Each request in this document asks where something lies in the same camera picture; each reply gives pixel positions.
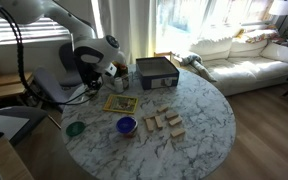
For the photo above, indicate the grey office chair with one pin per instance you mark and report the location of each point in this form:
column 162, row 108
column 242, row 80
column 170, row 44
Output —
column 16, row 122

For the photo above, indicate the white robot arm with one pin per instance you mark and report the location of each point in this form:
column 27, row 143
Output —
column 93, row 56

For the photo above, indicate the wire condiment basket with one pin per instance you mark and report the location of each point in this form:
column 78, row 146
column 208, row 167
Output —
column 109, row 80

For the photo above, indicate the white sofa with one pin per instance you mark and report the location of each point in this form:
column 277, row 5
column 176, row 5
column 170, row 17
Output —
column 240, row 62

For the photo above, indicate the red capped sauce bottle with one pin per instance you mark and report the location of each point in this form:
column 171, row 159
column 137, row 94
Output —
column 124, row 76

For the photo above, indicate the blue lidded plastic container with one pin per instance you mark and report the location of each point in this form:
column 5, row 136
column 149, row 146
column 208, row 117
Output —
column 127, row 126

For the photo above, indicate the green round lid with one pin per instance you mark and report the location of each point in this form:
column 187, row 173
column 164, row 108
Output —
column 75, row 129

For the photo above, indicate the white curtain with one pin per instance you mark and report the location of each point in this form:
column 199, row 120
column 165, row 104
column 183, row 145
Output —
column 131, row 22

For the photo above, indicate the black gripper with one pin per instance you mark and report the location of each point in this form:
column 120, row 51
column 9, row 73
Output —
column 88, row 75

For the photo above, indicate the grey throw blanket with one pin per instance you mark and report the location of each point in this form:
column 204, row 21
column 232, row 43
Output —
column 196, row 62

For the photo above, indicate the white floor lamp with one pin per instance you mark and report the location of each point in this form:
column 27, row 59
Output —
column 281, row 7

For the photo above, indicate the yellow picture book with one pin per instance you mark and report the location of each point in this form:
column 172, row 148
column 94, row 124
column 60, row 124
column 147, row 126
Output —
column 121, row 104

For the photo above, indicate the wooden shelf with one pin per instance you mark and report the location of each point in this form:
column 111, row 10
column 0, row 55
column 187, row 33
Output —
column 7, row 85

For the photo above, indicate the dark cardboard box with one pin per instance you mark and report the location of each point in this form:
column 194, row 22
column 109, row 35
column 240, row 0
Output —
column 156, row 72

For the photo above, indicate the wooden block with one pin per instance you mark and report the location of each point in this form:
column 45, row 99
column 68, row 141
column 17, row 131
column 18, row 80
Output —
column 162, row 108
column 150, row 125
column 171, row 115
column 177, row 132
column 175, row 121
column 158, row 122

